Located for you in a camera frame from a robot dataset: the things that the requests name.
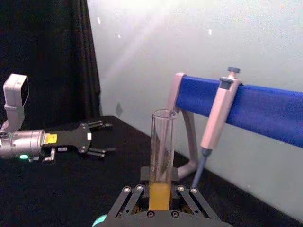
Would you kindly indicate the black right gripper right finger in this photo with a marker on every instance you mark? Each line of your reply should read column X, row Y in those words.
column 189, row 198

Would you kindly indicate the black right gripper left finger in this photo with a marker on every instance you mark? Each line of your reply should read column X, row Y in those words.
column 132, row 197

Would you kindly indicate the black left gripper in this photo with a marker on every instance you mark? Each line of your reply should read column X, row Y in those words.
column 71, row 139

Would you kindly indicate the clear test tube yellow liquid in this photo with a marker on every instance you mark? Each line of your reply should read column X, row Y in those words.
column 160, row 196

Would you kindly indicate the black table cloth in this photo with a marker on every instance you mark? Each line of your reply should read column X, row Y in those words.
column 71, row 189

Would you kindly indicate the grey pipette with blue tip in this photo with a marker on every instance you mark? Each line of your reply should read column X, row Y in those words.
column 220, row 113

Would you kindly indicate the black curtain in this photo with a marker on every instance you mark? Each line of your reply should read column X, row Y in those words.
column 47, row 59

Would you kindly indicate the blue and grey pipette stand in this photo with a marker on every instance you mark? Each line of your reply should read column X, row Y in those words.
column 260, row 106

